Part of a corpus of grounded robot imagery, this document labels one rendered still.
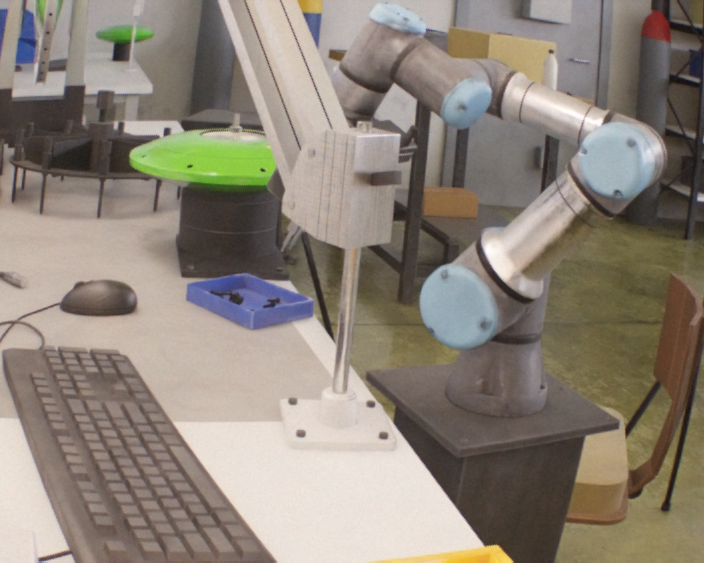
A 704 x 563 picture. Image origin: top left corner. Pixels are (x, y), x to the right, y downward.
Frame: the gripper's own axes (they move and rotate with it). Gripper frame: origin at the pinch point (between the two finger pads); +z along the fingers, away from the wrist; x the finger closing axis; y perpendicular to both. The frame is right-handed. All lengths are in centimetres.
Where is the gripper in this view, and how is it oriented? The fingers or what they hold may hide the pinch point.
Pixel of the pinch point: (285, 249)
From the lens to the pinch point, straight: 126.9
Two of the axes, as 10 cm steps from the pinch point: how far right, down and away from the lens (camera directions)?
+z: -4.6, 7.4, 4.9
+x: -5.6, 1.9, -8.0
